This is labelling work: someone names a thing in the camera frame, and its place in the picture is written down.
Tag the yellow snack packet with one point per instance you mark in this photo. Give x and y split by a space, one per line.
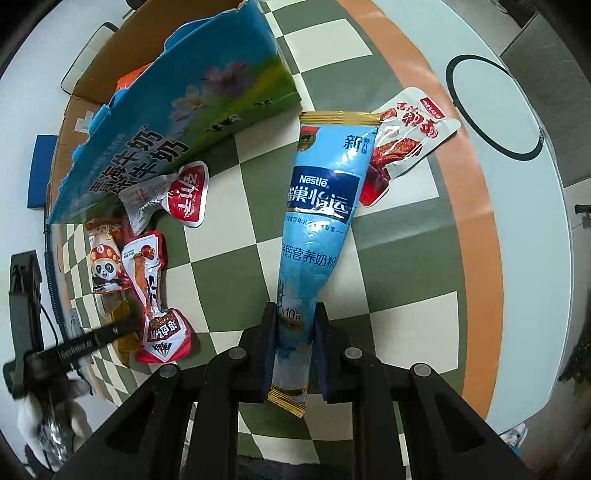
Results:
127 354

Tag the blue printed cardboard box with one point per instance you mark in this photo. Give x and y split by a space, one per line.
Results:
184 92

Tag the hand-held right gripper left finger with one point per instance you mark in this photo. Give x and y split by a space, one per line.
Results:
270 350

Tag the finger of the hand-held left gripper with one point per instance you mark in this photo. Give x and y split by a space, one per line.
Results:
117 333

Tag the panda print snack packet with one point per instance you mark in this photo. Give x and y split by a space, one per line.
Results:
106 267

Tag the grey chair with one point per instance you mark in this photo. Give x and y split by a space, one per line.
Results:
554 92

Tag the blue milk powder sachet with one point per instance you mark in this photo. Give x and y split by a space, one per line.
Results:
318 194

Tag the small red white snack packet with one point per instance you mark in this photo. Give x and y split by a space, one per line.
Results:
184 194

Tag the white red duck wing packet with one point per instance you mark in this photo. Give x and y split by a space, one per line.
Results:
406 143

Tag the blue floor mat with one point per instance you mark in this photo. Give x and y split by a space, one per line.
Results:
42 170

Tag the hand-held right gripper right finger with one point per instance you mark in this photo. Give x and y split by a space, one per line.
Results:
321 350

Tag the red white chicken foot packet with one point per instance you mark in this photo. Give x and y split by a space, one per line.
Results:
147 272

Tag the pale crumpled object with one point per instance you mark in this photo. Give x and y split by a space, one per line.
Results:
51 424

